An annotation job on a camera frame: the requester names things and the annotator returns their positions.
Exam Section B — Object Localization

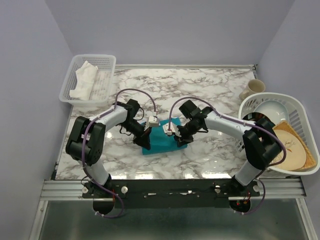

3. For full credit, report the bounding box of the white crumpled cloth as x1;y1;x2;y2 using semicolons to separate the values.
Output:
69;60;99;101

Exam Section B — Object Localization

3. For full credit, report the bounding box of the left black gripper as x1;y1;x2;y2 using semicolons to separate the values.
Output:
118;119;152;151

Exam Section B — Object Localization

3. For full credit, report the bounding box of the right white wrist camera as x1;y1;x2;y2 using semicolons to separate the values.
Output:
162;122;181;137

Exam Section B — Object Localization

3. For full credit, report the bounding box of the cream ceramic mug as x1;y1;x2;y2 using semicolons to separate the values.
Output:
239;79;266;101

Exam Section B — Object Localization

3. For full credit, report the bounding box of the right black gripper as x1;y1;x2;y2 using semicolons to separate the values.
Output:
173;121;201;147

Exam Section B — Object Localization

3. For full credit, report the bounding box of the teal t shirt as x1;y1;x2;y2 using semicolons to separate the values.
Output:
142;119;188;156

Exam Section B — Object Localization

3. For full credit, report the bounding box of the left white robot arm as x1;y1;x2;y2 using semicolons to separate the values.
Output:
65;99;152;198

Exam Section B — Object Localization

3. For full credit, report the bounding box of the beige bird plate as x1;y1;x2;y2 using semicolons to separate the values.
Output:
271;129;307;172

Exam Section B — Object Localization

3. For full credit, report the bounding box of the aluminium frame rail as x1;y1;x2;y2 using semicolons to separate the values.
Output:
40;177;307;201

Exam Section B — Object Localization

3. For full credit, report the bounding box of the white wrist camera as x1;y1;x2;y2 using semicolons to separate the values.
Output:
162;122;181;137
145;116;160;128

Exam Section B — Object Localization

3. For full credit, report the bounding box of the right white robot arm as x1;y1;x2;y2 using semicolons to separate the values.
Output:
167;99;287;196

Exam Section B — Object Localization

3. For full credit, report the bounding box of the woven wicker tray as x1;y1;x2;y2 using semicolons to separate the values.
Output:
273;121;317;171

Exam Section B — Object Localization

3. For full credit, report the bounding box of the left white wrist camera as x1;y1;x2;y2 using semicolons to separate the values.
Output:
145;116;160;128

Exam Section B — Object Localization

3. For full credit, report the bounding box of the white ceramic bowl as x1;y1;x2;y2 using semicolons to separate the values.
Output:
254;100;290;125

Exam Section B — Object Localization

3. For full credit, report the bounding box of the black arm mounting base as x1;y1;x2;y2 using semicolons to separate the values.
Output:
81;178;261;217

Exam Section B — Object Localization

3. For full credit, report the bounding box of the white perforated plastic basket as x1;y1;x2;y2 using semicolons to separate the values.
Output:
59;54;116;108

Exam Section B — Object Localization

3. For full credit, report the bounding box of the white round dish basket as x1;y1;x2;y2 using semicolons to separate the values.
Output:
238;92;320;176

